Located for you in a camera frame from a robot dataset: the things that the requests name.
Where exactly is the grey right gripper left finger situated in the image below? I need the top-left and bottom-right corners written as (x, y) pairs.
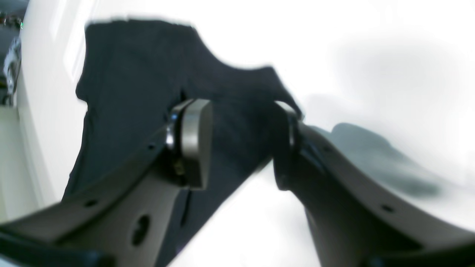
top-left (1, 99), bottom-right (212, 267)

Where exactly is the black T-shirt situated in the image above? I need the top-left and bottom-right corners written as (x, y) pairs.
top-left (64, 20), bottom-right (302, 267)

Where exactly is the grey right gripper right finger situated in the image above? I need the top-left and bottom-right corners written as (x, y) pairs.
top-left (273, 101), bottom-right (474, 267)

